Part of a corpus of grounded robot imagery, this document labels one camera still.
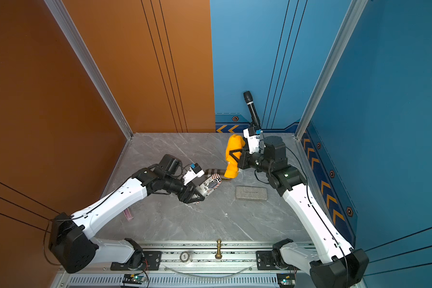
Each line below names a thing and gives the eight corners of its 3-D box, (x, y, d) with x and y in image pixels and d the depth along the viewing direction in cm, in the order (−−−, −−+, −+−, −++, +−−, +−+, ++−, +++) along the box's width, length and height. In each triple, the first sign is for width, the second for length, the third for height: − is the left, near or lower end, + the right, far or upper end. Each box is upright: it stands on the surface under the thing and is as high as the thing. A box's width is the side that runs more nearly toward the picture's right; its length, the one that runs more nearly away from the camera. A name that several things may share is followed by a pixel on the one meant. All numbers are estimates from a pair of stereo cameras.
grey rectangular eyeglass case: (235, 200, 92) (236, 197, 90) (235, 188, 96) (235, 185, 94) (267, 200, 92) (268, 197, 90) (265, 188, 96) (266, 185, 94)
